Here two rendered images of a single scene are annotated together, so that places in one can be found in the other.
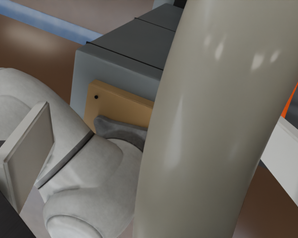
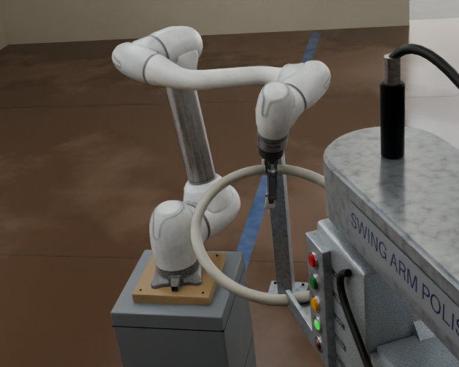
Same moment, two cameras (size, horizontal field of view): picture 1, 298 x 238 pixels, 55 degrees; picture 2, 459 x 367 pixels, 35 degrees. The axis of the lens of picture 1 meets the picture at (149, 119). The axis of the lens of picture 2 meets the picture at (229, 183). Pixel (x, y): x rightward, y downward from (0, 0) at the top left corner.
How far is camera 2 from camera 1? 2.15 m
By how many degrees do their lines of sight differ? 52
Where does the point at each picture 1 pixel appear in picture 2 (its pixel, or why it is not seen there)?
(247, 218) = not seen: outside the picture
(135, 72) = (234, 275)
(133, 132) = (198, 267)
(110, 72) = (232, 265)
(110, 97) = (218, 261)
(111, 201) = (186, 226)
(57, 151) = (208, 212)
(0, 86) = (236, 198)
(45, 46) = not seen: hidden behind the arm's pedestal
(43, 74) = not seen: hidden behind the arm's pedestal
